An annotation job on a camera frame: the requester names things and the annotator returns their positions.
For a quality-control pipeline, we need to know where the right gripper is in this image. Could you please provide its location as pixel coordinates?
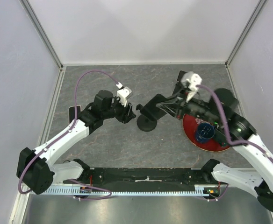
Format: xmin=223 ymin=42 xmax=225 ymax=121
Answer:
xmin=156 ymin=84 xmax=221 ymax=124

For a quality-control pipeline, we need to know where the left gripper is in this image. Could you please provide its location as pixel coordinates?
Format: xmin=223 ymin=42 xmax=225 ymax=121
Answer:
xmin=102 ymin=96 xmax=136 ymax=124

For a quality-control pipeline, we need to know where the round base phone stand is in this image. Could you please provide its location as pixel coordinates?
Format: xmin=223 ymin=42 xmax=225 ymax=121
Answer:
xmin=136 ymin=104 xmax=157 ymax=132

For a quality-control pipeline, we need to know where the black phone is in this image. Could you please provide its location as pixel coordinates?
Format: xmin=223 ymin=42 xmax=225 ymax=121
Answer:
xmin=140 ymin=94 xmax=166 ymax=121

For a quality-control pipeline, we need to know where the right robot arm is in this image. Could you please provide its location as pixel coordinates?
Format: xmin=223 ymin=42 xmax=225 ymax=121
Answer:
xmin=156 ymin=85 xmax=273 ymax=212

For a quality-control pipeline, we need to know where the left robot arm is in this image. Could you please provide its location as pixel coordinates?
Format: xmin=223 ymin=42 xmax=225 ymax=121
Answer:
xmin=16 ymin=87 xmax=136 ymax=195

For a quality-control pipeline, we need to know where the black folding phone stand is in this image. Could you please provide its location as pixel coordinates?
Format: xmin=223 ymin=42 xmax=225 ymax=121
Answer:
xmin=172 ymin=70 xmax=188 ymax=98

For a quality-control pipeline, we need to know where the phone with beige case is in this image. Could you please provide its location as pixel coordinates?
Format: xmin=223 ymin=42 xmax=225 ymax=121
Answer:
xmin=68 ymin=105 xmax=82 ymax=124

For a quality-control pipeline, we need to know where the red round tray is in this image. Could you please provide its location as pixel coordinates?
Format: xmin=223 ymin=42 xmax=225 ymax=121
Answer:
xmin=182 ymin=114 xmax=229 ymax=152

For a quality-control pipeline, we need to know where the blue mug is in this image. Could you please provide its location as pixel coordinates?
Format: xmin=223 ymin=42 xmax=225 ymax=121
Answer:
xmin=195 ymin=123 xmax=215 ymax=143

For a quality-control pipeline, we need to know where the green mug cream inside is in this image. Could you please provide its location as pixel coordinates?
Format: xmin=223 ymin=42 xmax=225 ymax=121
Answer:
xmin=213 ymin=126 xmax=230 ymax=147

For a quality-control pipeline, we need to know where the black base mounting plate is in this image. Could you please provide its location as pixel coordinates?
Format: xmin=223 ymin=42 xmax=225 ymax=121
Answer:
xmin=80 ymin=167 xmax=212 ymax=187

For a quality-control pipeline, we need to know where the slotted cable duct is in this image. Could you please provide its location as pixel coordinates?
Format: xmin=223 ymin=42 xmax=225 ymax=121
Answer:
xmin=42 ymin=182 xmax=209 ymax=197

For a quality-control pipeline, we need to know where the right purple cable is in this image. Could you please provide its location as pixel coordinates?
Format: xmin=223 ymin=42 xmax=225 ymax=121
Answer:
xmin=196 ymin=84 xmax=273 ymax=203

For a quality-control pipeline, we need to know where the purple cable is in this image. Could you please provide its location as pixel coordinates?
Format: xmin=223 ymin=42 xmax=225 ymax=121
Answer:
xmin=196 ymin=84 xmax=273 ymax=203
xmin=17 ymin=70 xmax=123 ymax=201

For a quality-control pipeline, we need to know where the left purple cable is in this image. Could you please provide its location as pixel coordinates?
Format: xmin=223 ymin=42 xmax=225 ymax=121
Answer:
xmin=17 ymin=70 xmax=123 ymax=201

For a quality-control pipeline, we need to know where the aluminium frame post right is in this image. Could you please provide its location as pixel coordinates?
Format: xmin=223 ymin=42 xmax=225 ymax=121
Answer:
xmin=225 ymin=0 xmax=268 ymax=68

